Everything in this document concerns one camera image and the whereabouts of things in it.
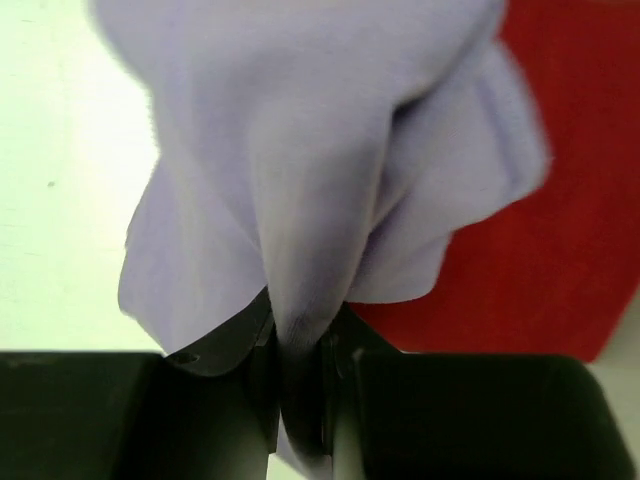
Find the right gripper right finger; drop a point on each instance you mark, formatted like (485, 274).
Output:
(347, 337)

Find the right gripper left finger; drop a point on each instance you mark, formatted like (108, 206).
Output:
(244, 345)

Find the purple t shirt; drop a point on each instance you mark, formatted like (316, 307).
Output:
(322, 151)

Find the folded red t shirt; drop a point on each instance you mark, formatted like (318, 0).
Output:
(554, 272)

